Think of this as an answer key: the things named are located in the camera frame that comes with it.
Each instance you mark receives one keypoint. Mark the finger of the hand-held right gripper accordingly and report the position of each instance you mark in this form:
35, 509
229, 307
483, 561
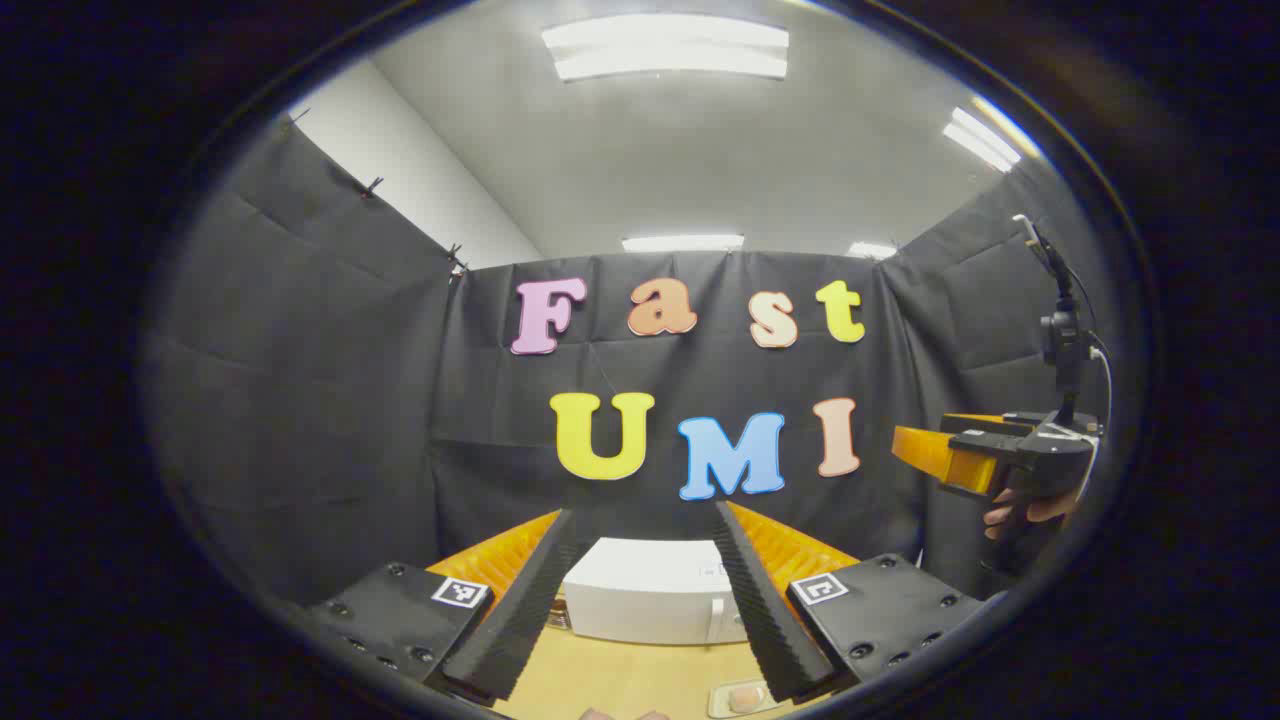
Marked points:
935, 455

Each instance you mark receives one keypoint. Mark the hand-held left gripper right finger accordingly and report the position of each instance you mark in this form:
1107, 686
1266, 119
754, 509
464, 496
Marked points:
765, 620

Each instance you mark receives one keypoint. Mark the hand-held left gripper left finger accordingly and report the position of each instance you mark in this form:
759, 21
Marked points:
520, 620

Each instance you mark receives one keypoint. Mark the pink food piece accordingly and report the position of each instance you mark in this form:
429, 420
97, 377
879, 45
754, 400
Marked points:
746, 698

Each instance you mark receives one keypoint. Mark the cream speckled food plate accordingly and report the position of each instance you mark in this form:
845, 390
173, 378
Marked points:
718, 700

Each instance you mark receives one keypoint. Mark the white microwave oven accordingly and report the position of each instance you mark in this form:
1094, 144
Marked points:
640, 590

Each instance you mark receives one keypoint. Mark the ceiling light panel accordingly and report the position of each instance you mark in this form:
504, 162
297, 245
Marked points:
665, 45
982, 140
872, 250
683, 243

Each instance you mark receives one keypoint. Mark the black backdrop cloth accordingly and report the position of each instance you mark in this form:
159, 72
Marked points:
330, 400

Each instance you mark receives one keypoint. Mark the black cloth clip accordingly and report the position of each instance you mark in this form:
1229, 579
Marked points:
372, 187
457, 258

